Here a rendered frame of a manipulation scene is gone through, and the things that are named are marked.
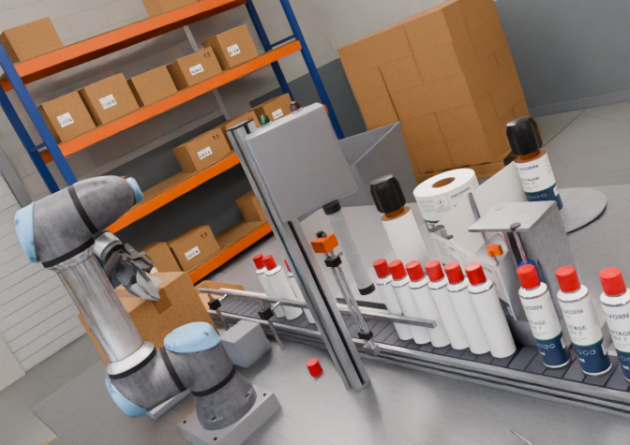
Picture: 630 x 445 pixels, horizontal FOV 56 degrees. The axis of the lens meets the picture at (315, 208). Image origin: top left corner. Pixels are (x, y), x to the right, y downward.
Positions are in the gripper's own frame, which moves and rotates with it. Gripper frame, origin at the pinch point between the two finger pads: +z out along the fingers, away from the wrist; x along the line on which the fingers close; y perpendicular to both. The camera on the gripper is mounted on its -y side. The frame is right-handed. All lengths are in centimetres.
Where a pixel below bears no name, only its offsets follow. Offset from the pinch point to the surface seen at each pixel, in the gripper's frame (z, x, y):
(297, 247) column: 32, -46, -9
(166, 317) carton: 2.2, 9.2, 7.4
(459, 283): 63, -59, -2
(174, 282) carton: -3.1, 2.1, 12.7
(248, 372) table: 30.9, 7.6, 11.9
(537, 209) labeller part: 66, -79, 2
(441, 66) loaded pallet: -58, -48, 348
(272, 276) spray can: 19.3, -15.0, 22.6
